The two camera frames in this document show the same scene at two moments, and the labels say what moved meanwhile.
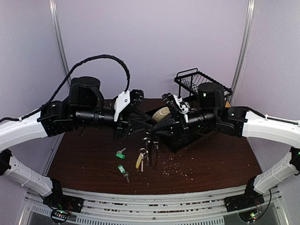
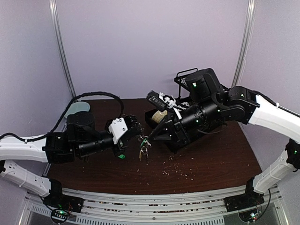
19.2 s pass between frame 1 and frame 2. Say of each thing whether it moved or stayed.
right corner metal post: stayed
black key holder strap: moved
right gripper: stayed
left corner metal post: stayed
